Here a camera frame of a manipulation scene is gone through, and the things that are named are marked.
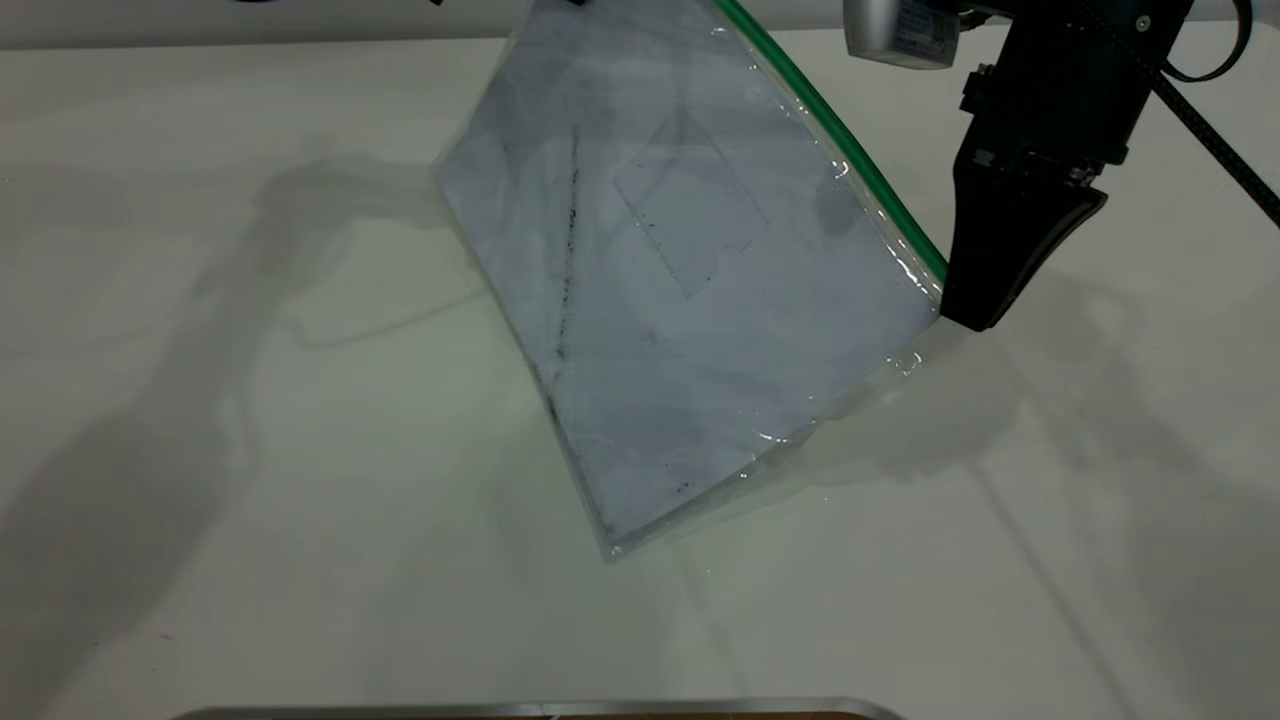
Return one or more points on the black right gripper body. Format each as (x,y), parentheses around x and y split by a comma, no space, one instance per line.
(1070,90)

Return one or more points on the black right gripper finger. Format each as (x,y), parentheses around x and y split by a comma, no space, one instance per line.
(975,250)
(1050,240)

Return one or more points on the clear zip bag green zipper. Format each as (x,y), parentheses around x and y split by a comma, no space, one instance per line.
(680,300)

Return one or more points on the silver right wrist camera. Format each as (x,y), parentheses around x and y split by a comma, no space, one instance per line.
(900,30)

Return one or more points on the silver metal frame edge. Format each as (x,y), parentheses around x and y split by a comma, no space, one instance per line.
(540,708)

